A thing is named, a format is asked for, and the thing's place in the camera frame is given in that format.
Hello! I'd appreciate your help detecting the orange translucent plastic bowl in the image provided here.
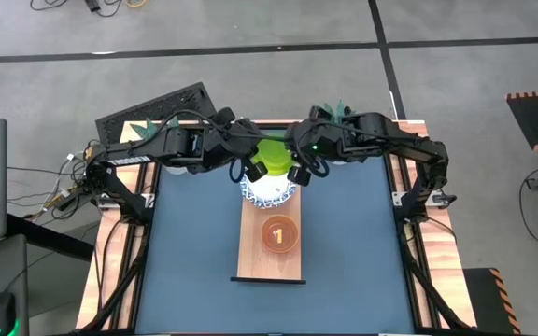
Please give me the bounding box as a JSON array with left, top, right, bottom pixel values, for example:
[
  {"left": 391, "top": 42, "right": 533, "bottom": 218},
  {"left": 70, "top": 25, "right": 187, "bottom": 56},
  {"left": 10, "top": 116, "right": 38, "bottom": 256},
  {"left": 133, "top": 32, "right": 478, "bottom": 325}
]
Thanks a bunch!
[{"left": 260, "top": 214, "right": 301, "bottom": 256}]

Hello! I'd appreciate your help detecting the large blue white patterned bowl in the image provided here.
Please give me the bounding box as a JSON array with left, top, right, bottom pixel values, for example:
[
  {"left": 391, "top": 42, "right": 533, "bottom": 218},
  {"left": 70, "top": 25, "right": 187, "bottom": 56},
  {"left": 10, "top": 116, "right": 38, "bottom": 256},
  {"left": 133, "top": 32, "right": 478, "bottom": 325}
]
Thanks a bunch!
[{"left": 239, "top": 171, "right": 299, "bottom": 210}]

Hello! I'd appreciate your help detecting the striped snake plant white pot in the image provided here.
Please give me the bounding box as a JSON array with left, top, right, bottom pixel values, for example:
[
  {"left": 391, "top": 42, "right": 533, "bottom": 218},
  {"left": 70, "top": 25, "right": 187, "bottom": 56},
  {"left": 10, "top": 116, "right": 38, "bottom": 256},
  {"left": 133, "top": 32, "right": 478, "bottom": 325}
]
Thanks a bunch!
[{"left": 319, "top": 98, "right": 360, "bottom": 167}]

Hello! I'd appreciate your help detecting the bundle of desk cables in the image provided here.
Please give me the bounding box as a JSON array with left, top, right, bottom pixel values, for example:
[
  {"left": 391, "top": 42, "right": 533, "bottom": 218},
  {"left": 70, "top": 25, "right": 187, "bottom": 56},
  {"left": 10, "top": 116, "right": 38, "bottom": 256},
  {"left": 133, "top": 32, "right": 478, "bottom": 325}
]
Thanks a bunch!
[{"left": 6, "top": 138, "right": 107, "bottom": 221}]

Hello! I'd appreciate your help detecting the green translucent plastic bowl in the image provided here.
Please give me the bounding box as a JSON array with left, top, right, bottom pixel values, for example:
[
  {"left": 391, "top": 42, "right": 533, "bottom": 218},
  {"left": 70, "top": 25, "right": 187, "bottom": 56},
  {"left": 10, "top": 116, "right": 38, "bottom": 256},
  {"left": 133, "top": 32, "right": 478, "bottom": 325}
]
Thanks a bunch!
[{"left": 251, "top": 136, "right": 295, "bottom": 178}]

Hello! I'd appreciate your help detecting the black perforated box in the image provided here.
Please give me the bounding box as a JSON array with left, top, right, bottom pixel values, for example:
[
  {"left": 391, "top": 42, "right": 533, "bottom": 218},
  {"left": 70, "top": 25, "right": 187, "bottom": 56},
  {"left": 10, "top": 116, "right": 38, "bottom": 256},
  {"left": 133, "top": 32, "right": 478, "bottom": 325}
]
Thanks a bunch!
[{"left": 94, "top": 81, "right": 219, "bottom": 145}]

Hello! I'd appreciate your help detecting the blue table mat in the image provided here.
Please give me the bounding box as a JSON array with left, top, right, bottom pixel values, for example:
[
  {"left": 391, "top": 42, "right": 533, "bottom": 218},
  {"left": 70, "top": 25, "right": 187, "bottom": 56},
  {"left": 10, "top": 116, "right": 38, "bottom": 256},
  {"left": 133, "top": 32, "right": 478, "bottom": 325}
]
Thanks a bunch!
[{"left": 134, "top": 156, "right": 416, "bottom": 335}]

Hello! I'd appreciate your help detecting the black mouse green light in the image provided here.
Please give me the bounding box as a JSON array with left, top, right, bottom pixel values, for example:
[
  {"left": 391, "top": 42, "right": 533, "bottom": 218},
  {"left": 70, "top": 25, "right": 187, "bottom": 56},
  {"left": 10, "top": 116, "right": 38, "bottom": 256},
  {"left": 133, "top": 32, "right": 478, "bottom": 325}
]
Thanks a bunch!
[{"left": 0, "top": 290, "right": 21, "bottom": 336}]

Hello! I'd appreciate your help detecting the wooden board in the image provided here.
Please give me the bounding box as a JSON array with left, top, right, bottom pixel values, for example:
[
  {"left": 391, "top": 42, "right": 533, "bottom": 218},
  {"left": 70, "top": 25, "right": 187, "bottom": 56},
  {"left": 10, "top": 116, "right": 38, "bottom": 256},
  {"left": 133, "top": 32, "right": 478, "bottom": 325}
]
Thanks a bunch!
[{"left": 229, "top": 124, "right": 308, "bottom": 286}]

